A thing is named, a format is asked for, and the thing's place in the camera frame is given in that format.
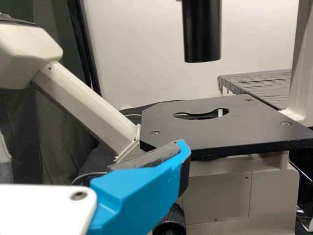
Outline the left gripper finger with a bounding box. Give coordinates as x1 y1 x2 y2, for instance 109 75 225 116
87 139 192 235

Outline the cream microscope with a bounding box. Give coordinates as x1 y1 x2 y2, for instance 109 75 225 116
0 0 313 235

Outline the black platform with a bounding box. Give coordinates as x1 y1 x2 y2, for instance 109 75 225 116
217 69 293 111

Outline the thin grey cable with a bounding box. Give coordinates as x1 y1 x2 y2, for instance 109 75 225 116
70 171 108 186

